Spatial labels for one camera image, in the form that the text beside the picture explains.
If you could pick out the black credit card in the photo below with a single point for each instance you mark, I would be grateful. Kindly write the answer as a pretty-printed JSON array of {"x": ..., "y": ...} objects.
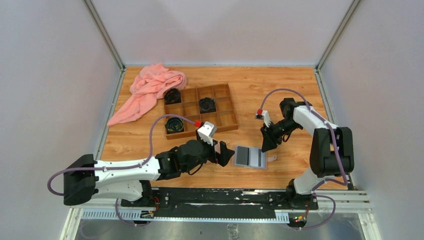
[{"x": 242, "y": 156}]

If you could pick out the black flower cup centre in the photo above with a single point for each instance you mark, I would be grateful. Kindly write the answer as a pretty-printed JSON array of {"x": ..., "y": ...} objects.
[{"x": 207, "y": 105}]

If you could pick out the pink crumpled cloth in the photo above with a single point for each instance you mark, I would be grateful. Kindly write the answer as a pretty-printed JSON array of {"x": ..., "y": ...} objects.
[{"x": 150, "y": 85}]

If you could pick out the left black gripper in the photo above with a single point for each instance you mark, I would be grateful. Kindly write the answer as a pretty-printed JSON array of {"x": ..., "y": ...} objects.
[{"x": 225, "y": 154}]

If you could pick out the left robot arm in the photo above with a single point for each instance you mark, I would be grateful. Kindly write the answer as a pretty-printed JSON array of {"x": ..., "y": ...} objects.
[{"x": 87, "y": 178}]

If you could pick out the pink leather card holder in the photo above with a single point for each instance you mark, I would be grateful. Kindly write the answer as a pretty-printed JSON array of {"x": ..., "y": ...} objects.
[{"x": 266, "y": 159}]

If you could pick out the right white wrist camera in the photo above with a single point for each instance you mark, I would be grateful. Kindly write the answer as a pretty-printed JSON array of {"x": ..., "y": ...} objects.
[{"x": 264, "y": 116}]

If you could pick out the brown wooden divider tray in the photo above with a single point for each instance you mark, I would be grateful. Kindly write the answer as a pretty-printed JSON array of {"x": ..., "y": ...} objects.
[{"x": 225, "y": 117}]

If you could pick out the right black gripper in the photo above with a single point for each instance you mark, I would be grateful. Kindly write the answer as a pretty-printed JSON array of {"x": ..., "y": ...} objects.
[{"x": 270, "y": 140}]

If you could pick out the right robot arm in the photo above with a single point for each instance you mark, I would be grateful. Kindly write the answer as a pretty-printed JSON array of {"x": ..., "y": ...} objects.
[{"x": 331, "y": 154}]

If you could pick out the black flower cup front left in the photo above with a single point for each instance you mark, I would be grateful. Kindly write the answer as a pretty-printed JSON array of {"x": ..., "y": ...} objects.
[{"x": 174, "y": 125}]

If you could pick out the black flower cup rear left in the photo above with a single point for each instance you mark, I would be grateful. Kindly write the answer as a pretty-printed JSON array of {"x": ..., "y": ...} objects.
[{"x": 172, "y": 96}]

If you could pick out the black flower cup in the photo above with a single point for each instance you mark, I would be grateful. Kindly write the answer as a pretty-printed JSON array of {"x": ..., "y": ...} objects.
[
  {"x": 207, "y": 105},
  {"x": 174, "y": 125},
  {"x": 172, "y": 96}
]

